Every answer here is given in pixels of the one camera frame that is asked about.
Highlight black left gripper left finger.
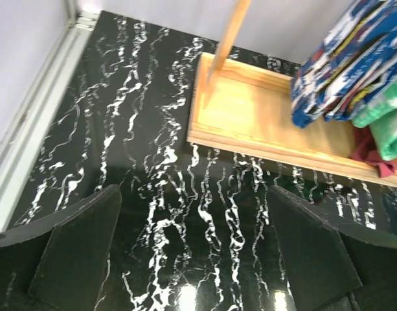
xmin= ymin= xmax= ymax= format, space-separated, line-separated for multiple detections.
xmin=0 ymin=185 xmax=122 ymax=310

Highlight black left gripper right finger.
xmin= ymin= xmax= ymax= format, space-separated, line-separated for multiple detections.
xmin=268 ymin=186 xmax=397 ymax=310

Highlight green patterned trousers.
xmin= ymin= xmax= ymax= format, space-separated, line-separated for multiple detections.
xmin=352 ymin=77 xmax=397 ymax=161

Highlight blue patterned trousers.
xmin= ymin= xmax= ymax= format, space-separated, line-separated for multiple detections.
xmin=291 ymin=1 xmax=397 ymax=128

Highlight maroon tank top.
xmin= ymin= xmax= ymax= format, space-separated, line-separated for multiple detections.
xmin=350 ymin=127 xmax=397 ymax=178

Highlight wooden clothes rack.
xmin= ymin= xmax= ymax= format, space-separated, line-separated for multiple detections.
xmin=187 ymin=1 xmax=397 ymax=187

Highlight aluminium frame rail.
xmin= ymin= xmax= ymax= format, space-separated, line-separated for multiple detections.
xmin=0 ymin=1 xmax=100 ymax=233

